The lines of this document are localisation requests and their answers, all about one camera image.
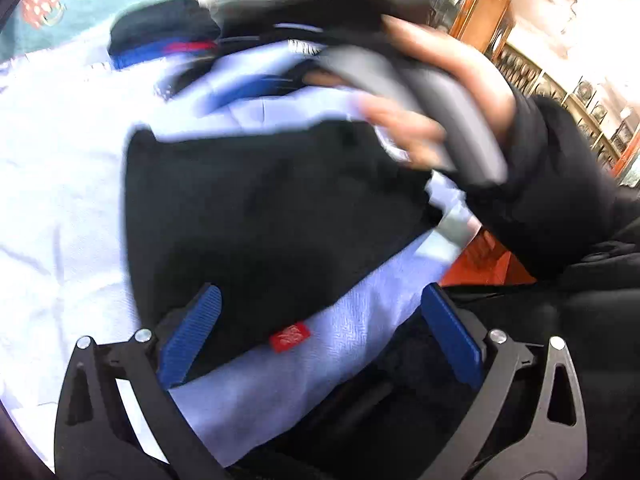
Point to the black pants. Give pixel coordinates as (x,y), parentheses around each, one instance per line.
(275,220)

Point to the person's right hand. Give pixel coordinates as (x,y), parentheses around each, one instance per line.
(470,70)

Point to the folded navy garment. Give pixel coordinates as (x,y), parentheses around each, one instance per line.
(160,20)

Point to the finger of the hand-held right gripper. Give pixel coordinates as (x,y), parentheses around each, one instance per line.
(250,87)

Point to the wooden display cabinet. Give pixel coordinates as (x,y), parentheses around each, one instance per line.
(550,75)

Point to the person's right forearm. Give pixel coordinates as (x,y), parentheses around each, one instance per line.
(550,185)

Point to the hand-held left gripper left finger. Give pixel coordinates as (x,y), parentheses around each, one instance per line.
(192,335)

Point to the person's black clothing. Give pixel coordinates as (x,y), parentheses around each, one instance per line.
(575,320)

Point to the blue geometric print bedsheet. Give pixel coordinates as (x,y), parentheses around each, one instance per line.
(60,185)

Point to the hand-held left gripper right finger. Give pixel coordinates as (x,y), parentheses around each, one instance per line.
(452,335)

